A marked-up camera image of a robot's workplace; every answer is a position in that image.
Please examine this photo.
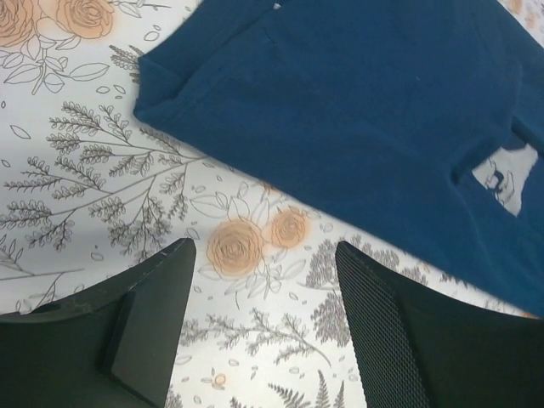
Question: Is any blue printed t-shirt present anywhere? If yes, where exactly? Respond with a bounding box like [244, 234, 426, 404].
[134, 1, 543, 315]

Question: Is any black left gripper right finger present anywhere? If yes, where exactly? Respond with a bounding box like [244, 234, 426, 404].
[335, 242, 543, 408]

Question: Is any floral patterned tablecloth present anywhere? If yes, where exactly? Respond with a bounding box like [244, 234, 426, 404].
[1, 1, 519, 407]

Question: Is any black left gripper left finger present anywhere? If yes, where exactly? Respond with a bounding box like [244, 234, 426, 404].
[1, 239, 196, 407]

